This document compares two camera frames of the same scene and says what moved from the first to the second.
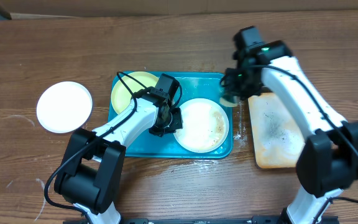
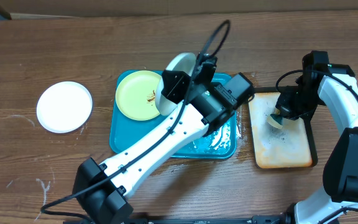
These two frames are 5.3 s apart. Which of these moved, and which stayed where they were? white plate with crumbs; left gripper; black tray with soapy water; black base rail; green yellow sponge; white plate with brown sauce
Moved: left gripper; white plate with crumbs; green yellow sponge
Stayed: white plate with brown sauce; black base rail; black tray with soapy water
